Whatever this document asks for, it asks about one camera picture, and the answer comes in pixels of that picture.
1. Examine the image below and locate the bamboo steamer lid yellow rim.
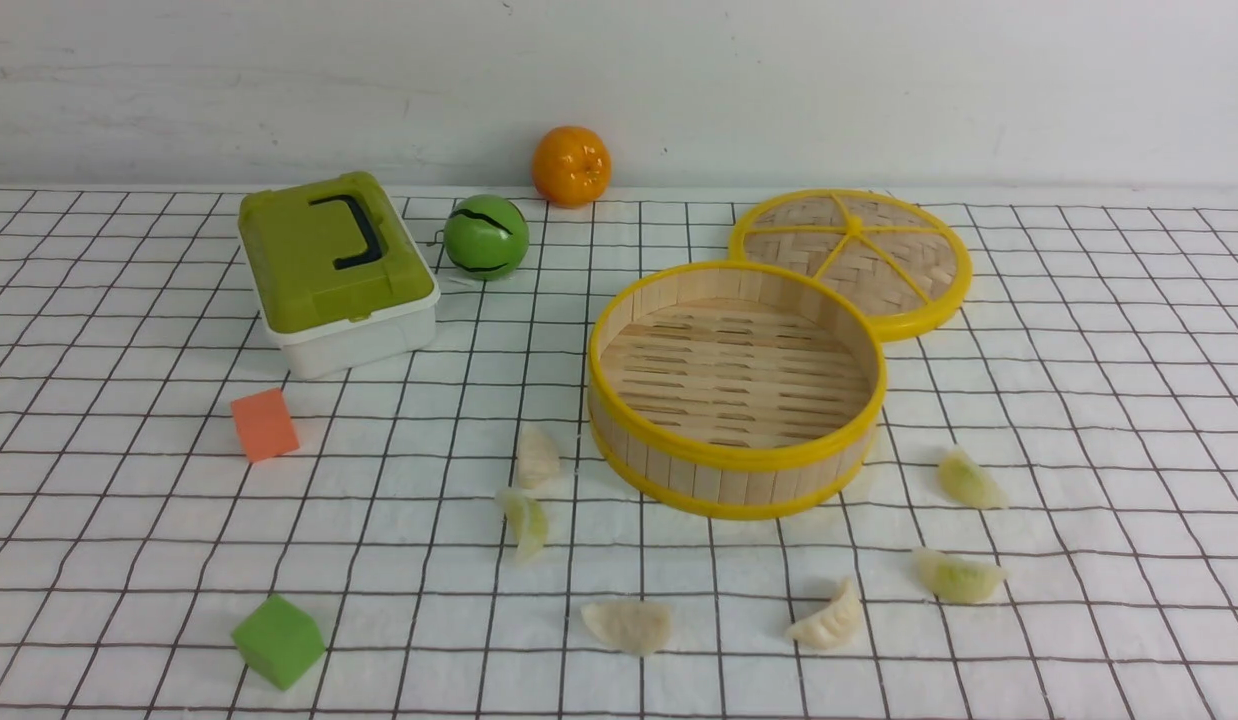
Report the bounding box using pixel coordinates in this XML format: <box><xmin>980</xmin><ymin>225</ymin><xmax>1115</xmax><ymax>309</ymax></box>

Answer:
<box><xmin>728</xmin><ymin>191</ymin><xmax>974</xmax><ymax>343</ymax></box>

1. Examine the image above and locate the white checkered tablecloth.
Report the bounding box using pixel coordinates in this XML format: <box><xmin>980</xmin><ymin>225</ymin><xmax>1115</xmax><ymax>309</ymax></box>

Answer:
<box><xmin>0</xmin><ymin>187</ymin><xmax>1238</xmax><ymax>719</ymax></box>

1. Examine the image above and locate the orange toy tangerine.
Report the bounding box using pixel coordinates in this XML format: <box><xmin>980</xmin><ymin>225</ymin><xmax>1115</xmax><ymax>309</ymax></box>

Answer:
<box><xmin>531</xmin><ymin>126</ymin><xmax>613</xmax><ymax>208</ymax></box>

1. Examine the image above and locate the green lidded white box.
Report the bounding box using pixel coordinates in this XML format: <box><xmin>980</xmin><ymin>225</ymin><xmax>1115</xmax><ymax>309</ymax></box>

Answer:
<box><xmin>238</xmin><ymin>169</ymin><xmax>439</xmax><ymax>381</ymax></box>

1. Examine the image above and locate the green foam cube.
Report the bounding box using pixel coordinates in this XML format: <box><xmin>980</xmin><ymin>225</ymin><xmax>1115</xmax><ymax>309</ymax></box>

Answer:
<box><xmin>232</xmin><ymin>594</ymin><xmax>326</xmax><ymax>692</ymax></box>

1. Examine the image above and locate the white dumpling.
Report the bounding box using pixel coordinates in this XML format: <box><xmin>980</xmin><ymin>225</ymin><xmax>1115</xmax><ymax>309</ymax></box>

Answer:
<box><xmin>785</xmin><ymin>576</ymin><xmax>865</xmax><ymax>652</ymax></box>
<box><xmin>581</xmin><ymin>600</ymin><xmax>673</xmax><ymax>657</ymax></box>
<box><xmin>515</xmin><ymin>423</ymin><xmax>563</xmax><ymax>491</ymax></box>

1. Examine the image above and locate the green-tinted dumpling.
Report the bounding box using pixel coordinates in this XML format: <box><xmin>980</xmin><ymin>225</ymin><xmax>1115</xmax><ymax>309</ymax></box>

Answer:
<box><xmin>495</xmin><ymin>487</ymin><xmax>548</xmax><ymax>564</ymax></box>
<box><xmin>912</xmin><ymin>547</ymin><xmax>1006</xmax><ymax>602</ymax></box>
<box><xmin>936</xmin><ymin>447</ymin><xmax>1009</xmax><ymax>510</ymax></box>

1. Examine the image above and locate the green toy watermelon ball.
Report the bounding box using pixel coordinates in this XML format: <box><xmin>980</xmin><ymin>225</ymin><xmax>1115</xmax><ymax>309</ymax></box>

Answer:
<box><xmin>442</xmin><ymin>193</ymin><xmax>529</xmax><ymax>281</ymax></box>

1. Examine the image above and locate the orange foam cube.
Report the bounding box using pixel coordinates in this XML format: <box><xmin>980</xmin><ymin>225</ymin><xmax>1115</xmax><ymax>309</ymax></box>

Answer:
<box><xmin>230</xmin><ymin>388</ymin><xmax>300</xmax><ymax>464</ymax></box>

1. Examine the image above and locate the bamboo steamer tray yellow rim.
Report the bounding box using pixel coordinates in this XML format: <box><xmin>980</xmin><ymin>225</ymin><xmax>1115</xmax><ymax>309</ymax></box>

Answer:
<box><xmin>587</xmin><ymin>261</ymin><xmax>888</xmax><ymax>520</ymax></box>

